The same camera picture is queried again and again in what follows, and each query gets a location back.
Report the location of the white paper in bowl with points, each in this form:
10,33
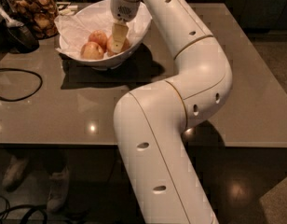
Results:
84,25

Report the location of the white bowl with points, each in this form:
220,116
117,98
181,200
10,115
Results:
112,58

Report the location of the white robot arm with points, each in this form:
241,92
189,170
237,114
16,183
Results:
149,120

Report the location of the left white shoe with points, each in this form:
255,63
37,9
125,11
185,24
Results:
15,173

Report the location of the black round appliance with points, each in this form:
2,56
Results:
19,34

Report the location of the small white items behind bowl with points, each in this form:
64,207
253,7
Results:
67,10

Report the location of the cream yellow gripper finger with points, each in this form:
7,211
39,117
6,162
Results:
119,34

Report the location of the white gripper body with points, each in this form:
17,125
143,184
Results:
124,9

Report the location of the red apple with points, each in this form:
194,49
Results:
110,53
92,51
100,38

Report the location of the glass jar of chips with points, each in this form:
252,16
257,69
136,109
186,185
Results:
38,15

